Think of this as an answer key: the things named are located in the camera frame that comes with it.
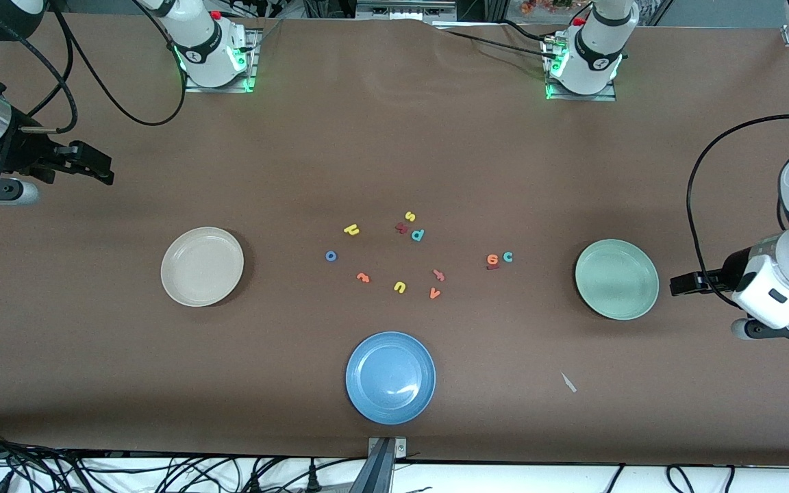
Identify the aluminium frame with sockets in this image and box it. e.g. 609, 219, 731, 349
355, 0, 457, 20

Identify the green plate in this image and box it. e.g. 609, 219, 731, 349
575, 238, 660, 320

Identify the black base cable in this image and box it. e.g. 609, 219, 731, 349
436, 26, 551, 59
497, 17, 563, 42

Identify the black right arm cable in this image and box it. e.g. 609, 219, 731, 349
21, 0, 187, 134

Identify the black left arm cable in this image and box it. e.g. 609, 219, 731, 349
686, 114, 789, 309

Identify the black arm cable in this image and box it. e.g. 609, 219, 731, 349
686, 114, 789, 309
21, 0, 187, 134

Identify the beige brown plate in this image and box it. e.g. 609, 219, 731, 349
160, 227, 245, 307

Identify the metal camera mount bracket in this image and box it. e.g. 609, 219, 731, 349
366, 436, 409, 493

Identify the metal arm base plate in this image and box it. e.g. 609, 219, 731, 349
544, 38, 618, 103
184, 27, 260, 94

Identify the blue plate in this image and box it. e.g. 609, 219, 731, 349
345, 331, 436, 425

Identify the brown table cover sheet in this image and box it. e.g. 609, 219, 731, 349
0, 14, 789, 468

